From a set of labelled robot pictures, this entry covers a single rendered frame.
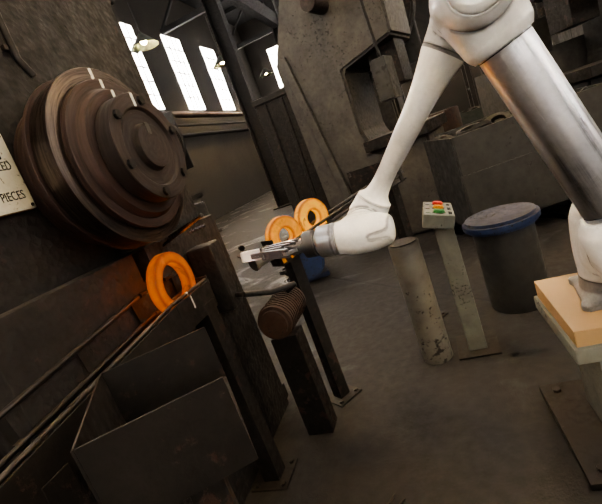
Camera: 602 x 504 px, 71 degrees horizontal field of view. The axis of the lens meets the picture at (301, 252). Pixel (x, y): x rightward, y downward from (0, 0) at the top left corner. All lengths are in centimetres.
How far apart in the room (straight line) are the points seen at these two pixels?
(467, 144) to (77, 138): 236
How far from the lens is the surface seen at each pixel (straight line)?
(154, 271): 120
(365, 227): 110
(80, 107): 116
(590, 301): 123
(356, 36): 368
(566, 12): 432
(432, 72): 105
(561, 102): 91
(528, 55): 90
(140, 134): 116
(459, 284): 176
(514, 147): 308
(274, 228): 157
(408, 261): 167
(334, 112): 376
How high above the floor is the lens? 96
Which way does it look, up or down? 12 degrees down
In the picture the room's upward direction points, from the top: 20 degrees counter-clockwise
